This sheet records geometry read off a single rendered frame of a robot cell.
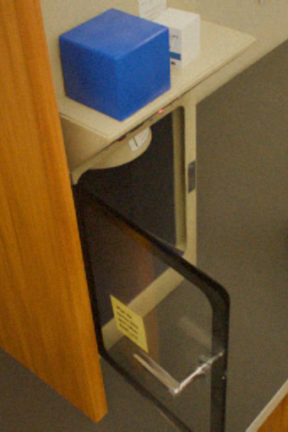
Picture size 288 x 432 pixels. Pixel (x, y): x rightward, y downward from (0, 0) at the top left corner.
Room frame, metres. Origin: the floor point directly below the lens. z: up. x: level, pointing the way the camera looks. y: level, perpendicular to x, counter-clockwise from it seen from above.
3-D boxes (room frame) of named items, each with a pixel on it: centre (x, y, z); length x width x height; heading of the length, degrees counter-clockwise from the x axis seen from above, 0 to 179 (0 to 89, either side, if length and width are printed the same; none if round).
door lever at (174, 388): (0.55, -0.02, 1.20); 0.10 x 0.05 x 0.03; 39
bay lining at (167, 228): (0.95, 0.09, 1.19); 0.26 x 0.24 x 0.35; 136
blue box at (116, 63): (0.77, 0.02, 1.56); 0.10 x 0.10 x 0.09; 46
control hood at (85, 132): (0.83, -0.04, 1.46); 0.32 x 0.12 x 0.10; 136
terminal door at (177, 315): (0.63, 0.00, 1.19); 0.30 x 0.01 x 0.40; 39
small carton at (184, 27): (0.86, -0.06, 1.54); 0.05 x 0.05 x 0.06; 54
